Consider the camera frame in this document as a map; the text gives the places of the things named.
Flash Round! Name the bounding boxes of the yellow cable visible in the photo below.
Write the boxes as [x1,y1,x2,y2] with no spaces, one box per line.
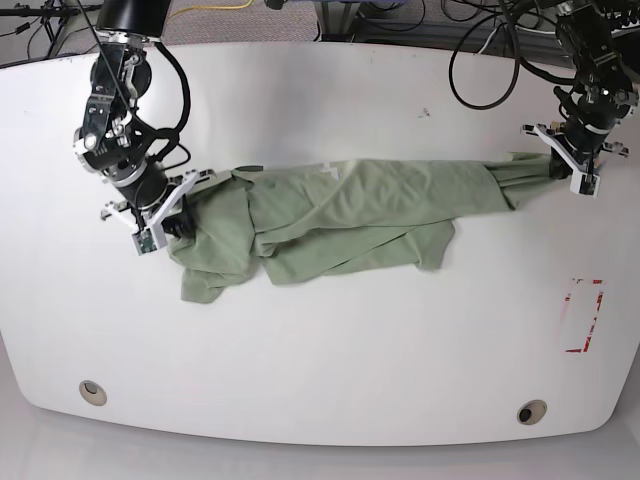
[167,0,254,21]

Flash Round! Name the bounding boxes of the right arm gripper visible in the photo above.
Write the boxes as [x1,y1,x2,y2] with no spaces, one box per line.
[100,163,231,251]

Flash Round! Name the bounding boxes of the table cable grommet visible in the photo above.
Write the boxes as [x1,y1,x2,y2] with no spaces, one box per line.
[79,380,108,407]
[516,399,548,426]

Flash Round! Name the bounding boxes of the black tripod legs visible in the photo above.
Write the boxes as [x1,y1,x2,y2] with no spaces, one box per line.
[0,0,101,69]

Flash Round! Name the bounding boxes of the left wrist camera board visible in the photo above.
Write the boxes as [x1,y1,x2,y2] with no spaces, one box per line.
[579,174,600,197]

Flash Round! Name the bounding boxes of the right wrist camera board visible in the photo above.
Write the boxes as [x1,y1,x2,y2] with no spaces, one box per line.
[132,230,157,255]

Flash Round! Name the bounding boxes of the white power strip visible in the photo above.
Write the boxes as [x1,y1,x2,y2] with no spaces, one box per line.
[606,9,639,38]

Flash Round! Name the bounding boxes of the right table cable grommet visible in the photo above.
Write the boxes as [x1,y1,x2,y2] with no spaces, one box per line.
[516,399,548,426]

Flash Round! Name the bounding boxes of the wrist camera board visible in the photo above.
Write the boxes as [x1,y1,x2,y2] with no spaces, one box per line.
[579,174,600,197]
[132,230,157,255]

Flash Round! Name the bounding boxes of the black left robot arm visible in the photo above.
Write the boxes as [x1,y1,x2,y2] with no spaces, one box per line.
[482,1,639,197]

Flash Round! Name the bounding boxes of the left table cable grommet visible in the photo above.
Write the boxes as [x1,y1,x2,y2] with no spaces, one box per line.
[79,380,108,407]

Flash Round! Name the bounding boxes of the green polo shirt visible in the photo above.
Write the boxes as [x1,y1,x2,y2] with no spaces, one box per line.
[169,152,552,304]

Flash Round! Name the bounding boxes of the red tape rectangle marker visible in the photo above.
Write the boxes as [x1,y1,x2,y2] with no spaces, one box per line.
[559,278,605,354]

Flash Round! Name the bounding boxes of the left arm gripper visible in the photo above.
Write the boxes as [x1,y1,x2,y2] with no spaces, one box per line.
[521,116,629,195]

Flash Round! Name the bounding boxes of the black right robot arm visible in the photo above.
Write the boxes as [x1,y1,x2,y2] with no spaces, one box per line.
[73,1,217,255]

